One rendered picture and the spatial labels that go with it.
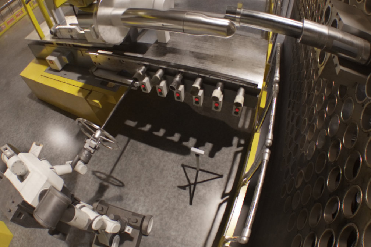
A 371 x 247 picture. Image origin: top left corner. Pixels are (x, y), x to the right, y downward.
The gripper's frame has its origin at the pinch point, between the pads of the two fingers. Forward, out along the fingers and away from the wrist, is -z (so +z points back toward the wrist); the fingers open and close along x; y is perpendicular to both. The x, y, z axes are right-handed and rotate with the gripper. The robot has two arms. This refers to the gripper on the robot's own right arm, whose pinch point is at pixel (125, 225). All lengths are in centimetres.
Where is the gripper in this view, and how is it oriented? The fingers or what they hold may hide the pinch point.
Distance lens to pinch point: 150.9
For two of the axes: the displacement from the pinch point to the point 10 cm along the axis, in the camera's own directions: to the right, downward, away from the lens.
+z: -1.2, -5.3, -8.4
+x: 3.8, -8.1, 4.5
